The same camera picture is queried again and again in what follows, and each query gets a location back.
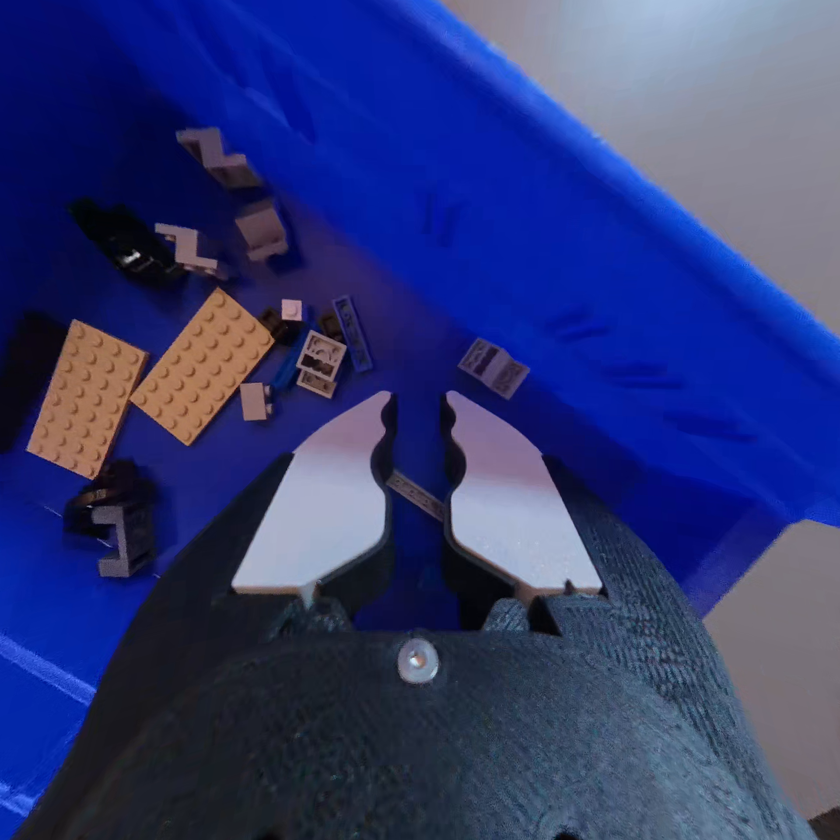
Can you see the dark grey lego bracket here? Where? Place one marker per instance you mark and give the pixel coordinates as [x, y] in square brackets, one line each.
[124, 525]

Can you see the blue storage bin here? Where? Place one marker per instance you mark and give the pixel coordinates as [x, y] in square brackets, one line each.
[459, 262]

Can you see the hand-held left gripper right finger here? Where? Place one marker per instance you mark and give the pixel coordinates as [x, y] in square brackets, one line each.
[518, 518]

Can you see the small white lego brick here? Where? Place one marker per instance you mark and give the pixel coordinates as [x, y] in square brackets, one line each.
[254, 401]

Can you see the printed grey lego tile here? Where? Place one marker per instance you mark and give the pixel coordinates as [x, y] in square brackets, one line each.
[492, 367]

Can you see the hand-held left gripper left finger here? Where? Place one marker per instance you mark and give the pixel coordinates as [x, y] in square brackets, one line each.
[321, 505]

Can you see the white lego stud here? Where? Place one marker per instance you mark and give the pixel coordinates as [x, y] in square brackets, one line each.
[292, 310]

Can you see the grey lego strip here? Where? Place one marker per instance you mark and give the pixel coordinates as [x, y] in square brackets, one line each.
[417, 495]

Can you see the white lego tile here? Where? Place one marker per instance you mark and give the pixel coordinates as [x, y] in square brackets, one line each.
[317, 384]
[320, 354]

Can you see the tan lego plate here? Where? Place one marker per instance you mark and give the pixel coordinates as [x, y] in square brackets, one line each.
[203, 367]
[85, 400]

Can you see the blue lego strip plate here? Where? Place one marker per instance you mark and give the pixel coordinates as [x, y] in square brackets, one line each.
[351, 334]

